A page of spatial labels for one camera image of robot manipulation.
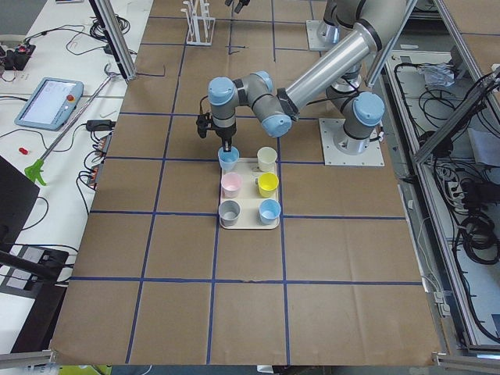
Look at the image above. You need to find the white wire cup rack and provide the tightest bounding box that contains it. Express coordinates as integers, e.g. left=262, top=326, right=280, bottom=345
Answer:
left=181, top=0, right=216, bottom=46

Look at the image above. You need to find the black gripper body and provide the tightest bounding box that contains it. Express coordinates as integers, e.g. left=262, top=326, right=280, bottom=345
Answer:
left=196, top=112, right=237, bottom=140

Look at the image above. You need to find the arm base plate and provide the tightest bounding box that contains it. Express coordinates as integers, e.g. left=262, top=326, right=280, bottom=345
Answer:
left=305, top=20, right=349, bottom=52
left=319, top=118, right=385, bottom=167

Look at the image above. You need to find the light blue cup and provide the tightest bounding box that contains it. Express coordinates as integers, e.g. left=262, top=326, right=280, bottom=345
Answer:
left=218, top=147, right=240, bottom=172

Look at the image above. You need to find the grey cup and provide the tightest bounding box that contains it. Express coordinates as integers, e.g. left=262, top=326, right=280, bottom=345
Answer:
left=218, top=200, right=241, bottom=227

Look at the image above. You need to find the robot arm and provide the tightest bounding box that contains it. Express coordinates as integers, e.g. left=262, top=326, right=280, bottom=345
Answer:
left=196, top=1, right=406, bottom=152

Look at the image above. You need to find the aluminium frame post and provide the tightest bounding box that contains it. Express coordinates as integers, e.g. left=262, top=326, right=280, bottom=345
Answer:
left=89, top=0, right=137, bottom=82

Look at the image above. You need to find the white cup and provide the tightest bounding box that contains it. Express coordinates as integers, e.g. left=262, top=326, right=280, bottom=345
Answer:
left=257, top=146, right=277, bottom=172

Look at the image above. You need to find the yellow cup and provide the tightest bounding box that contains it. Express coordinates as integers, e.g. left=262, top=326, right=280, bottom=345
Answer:
left=257, top=172, right=279, bottom=198

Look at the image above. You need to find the teach pendant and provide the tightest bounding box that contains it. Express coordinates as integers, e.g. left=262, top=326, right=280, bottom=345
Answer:
left=14, top=77, right=84, bottom=130

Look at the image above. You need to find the cream tray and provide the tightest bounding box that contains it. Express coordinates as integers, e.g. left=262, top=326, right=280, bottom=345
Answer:
left=220, top=158, right=280, bottom=230

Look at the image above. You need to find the green reacher grabber tool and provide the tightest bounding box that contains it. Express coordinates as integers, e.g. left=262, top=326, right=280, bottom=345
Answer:
left=24, top=62, right=120, bottom=186

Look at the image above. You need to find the pink cup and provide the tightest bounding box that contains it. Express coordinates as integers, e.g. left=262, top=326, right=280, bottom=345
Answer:
left=220, top=172, right=243, bottom=198

